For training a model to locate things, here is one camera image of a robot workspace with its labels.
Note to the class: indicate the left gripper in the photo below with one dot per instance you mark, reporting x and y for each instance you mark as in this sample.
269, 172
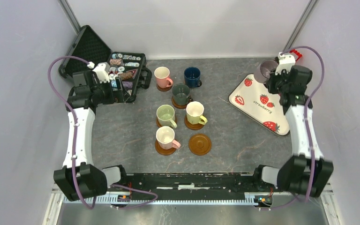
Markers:
120, 95

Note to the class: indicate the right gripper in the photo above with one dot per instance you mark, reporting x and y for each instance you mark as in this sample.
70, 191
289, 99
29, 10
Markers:
272, 78

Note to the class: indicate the mauve mug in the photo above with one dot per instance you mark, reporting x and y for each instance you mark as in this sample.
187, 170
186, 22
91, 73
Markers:
262, 72

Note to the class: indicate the dark brown coaster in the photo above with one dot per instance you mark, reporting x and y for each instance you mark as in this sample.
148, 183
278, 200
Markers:
163, 89

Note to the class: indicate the light green mug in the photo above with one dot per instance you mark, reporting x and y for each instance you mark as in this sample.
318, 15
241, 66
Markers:
166, 116

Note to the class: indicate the cream pink mug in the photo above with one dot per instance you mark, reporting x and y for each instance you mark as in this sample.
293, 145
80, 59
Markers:
165, 136

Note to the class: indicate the dark green mug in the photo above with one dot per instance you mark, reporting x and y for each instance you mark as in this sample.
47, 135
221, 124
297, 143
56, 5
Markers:
181, 94

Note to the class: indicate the grooved wooden coaster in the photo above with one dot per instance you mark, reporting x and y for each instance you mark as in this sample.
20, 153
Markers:
180, 106

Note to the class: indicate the dark blue mug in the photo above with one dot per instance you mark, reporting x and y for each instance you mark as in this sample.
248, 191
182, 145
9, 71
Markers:
192, 77

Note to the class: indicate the yellow mug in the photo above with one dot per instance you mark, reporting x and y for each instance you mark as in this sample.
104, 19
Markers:
195, 111

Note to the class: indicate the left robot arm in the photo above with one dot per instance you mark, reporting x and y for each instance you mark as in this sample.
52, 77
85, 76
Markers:
78, 178

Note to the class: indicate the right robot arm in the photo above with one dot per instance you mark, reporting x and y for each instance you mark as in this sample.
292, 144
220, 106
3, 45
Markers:
306, 171

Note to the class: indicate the black poker chip case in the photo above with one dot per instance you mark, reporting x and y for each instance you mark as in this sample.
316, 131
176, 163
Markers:
124, 66

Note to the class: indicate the red blue toy truck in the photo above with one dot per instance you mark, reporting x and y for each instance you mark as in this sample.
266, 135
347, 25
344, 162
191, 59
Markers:
296, 53

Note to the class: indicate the strawberry pattern tray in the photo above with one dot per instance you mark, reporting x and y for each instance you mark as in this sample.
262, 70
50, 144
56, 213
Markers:
252, 98

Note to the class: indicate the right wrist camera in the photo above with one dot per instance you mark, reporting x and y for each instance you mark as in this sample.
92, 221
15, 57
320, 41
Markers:
285, 63

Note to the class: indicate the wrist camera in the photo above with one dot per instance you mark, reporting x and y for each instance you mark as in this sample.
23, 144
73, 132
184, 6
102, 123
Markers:
285, 63
99, 72

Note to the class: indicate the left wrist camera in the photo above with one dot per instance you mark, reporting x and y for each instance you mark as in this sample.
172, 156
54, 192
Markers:
99, 72

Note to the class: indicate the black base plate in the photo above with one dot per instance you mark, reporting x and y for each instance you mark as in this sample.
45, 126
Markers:
195, 186

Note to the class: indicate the aluminium frame rail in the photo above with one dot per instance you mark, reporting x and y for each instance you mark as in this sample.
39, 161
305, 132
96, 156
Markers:
120, 197

